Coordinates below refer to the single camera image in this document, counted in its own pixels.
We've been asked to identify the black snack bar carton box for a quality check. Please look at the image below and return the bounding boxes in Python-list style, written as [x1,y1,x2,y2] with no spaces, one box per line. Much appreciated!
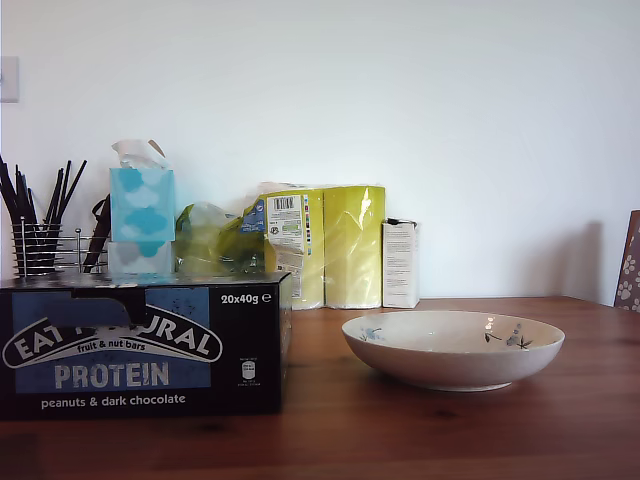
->
[0,271,294,422]

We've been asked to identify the small white printed carton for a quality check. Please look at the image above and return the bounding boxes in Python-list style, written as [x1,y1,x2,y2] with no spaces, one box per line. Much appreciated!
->
[381,217,421,309]

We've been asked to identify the blue cloud print tissue box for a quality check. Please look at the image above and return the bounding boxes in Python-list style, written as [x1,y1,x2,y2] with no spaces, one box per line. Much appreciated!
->
[108,167,177,246]

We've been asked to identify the yellow paper towel pack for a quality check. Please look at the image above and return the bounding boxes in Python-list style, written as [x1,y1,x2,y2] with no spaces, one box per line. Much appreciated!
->
[244,182,387,309]

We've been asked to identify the crumpled green plastic bag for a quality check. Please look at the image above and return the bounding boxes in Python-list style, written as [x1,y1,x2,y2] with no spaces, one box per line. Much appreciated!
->
[173,199,266,275]

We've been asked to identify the white floral ceramic bowl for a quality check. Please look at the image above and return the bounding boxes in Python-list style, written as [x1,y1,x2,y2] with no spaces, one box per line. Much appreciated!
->
[341,309,566,392]

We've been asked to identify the white tissue sheet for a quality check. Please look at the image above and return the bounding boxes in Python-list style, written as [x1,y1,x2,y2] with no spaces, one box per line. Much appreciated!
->
[110,138,169,171]

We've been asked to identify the dark brown wooden utensil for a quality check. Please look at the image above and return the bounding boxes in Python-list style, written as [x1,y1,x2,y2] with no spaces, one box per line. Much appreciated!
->
[82,193,112,274]

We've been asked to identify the chrome wire utensil holder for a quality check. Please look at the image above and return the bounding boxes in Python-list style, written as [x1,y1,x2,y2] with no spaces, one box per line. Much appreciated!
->
[10,219,109,277]

